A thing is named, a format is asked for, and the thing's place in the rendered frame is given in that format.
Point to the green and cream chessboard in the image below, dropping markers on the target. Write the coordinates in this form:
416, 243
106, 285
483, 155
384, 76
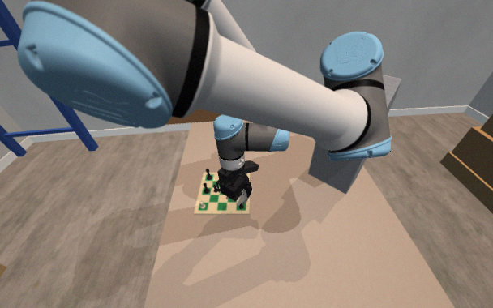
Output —
216, 203

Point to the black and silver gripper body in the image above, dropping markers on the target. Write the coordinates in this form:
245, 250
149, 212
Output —
232, 187

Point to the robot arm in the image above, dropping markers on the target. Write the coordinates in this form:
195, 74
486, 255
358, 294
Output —
138, 63

